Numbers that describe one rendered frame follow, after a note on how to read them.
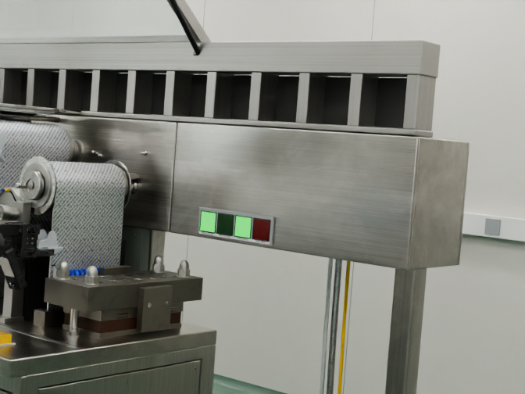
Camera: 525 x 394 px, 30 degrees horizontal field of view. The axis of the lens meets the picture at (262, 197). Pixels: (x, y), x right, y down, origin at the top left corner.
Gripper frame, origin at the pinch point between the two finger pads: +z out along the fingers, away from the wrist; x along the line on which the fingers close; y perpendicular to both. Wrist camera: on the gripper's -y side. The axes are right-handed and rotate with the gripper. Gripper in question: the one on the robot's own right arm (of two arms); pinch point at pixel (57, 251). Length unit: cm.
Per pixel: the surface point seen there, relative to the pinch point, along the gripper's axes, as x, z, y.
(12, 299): 7.8, -6.8, -13.1
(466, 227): 19, 258, 0
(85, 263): -0.2, 9.4, -3.6
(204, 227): -22.9, 29.3, 8.2
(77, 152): 28.2, 28.3, 24.5
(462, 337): 19, 263, -53
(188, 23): -14, 28, 61
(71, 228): -0.3, 3.9, 5.7
